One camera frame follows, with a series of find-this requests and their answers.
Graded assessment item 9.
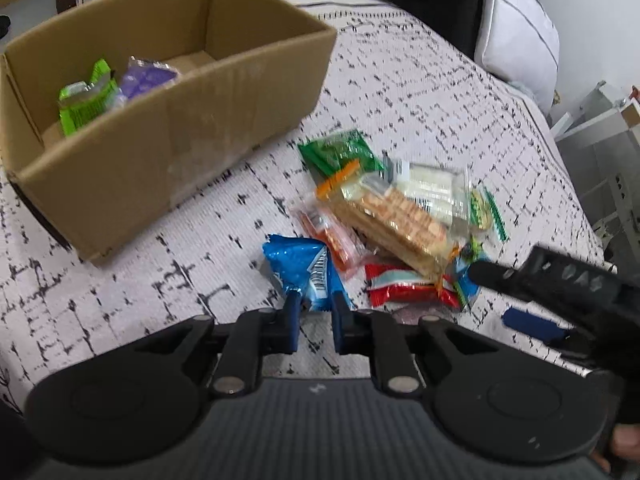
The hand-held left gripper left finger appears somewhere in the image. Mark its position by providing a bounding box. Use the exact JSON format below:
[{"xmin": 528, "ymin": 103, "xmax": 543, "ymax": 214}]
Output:
[{"xmin": 169, "ymin": 293, "xmax": 304, "ymax": 397}]

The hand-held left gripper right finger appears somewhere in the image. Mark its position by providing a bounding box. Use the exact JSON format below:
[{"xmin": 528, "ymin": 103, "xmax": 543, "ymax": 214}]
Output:
[{"xmin": 331, "ymin": 292, "xmax": 468, "ymax": 396}]

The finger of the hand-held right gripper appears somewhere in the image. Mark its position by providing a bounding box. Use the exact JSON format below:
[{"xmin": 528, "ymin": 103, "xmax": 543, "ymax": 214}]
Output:
[
  {"xmin": 467, "ymin": 245, "xmax": 627, "ymax": 312},
  {"xmin": 501, "ymin": 308, "xmax": 597, "ymax": 362}
]

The teal snack packet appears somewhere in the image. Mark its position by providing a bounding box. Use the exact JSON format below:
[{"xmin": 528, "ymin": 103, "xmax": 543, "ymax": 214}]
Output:
[{"xmin": 440, "ymin": 240, "xmax": 488, "ymax": 311}]

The blue snack packet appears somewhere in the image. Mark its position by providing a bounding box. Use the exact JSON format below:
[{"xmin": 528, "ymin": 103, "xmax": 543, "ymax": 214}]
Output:
[{"xmin": 262, "ymin": 234, "xmax": 351, "ymax": 312}]

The red snack packet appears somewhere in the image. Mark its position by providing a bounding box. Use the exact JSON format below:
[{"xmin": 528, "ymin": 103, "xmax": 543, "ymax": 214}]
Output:
[{"xmin": 364, "ymin": 262, "xmax": 463, "ymax": 311}]

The brown cardboard box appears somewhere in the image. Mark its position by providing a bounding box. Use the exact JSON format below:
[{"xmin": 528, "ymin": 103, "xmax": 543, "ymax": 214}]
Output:
[{"xmin": 0, "ymin": 0, "xmax": 338, "ymax": 263}]

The person's right hand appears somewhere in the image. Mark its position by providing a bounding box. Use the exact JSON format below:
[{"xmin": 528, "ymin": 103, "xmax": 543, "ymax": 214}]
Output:
[{"xmin": 592, "ymin": 422, "xmax": 640, "ymax": 473}]

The small green-edged snack packet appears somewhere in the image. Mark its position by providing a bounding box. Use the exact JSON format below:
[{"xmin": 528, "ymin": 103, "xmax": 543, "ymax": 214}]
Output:
[{"xmin": 467, "ymin": 185, "xmax": 508, "ymax": 243}]

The orange snack packet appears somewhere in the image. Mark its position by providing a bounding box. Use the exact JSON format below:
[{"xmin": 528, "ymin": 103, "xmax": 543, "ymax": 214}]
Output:
[{"xmin": 292, "ymin": 199, "xmax": 368, "ymax": 278}]

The clear white bar packet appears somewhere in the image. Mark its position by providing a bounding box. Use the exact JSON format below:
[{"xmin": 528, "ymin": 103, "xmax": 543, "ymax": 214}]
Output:
[{"xmin": 370, "ymin": 159, "xmax": 473, "ymax": 233}]

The clear cracker packet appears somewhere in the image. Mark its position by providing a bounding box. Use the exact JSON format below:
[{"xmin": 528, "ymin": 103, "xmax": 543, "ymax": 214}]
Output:
[{"xmin": 315, "ymin": 160, "xmax": 461, "ymax": 282}]

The white shelf rack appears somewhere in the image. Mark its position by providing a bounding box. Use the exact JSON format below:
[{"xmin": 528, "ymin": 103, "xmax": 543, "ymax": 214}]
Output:
[{"xmin": 552, "ymin": 80, "xmax": 640, "ymax": 261}]

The dark green snack packet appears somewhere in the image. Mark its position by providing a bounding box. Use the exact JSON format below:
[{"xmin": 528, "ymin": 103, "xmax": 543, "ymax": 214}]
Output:
[{"xmin": 297, "ymin": 130, "xmax": 386, "ymax": 182}]

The white patterned bedspread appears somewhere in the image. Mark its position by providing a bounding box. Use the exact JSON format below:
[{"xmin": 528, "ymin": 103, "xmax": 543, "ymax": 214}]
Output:
[{"xmin": 0, "ymin": 0, "xmax": 618, "ymax": 411}]

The white pillow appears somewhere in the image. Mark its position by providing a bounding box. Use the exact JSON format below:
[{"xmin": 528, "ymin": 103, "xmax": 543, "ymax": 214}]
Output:
[{"xmin": 474, "ymin": 0, "xmax": 560, "ymax": 116}]

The purple snack packet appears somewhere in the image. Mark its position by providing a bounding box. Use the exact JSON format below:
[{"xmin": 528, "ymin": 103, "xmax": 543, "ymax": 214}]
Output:
[{"xmin": 117, "ymin": 56, "xmax": 181, "ymax": 106}]

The lime green snack packet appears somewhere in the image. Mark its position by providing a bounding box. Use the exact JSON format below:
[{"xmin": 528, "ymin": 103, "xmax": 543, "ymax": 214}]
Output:
[{"xmin": 57, "ymin": 58, "xmax": 121, "ymax": 137}]

